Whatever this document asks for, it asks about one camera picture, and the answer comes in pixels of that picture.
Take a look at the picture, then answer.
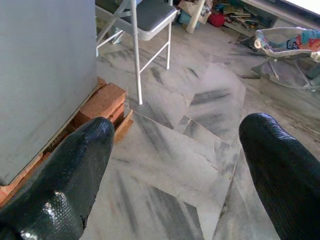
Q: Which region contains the light wooden plank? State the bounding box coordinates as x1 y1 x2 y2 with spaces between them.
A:
113 109 134 145

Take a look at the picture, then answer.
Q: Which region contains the white furniture board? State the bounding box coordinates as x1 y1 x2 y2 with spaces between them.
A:
239 0 320 20

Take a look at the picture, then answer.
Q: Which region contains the beige cardboard post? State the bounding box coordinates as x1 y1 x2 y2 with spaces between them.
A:
185 0 210 34

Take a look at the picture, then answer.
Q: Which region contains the colourful baby bouncer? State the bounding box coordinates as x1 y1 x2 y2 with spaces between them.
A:
251 26 320 92

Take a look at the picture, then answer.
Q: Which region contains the grey folding chair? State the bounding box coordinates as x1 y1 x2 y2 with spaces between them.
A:
94 0 180 105

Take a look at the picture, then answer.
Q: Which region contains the red round item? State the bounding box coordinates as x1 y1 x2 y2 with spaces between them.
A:
207 12 226 27

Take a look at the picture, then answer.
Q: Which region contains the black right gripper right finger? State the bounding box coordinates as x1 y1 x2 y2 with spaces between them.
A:
238 112 320 240

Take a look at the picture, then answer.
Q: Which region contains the grey fridge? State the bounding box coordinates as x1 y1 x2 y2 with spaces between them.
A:
0 0 98 187

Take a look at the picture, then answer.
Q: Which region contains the colourful books stack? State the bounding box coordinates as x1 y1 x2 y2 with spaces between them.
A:
219 2 271 31

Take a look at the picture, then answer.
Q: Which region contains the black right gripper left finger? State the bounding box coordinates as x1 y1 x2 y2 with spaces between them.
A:
0 116 116 240

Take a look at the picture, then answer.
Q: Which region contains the teal box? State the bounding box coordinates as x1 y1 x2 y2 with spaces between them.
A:
178 11 201 28

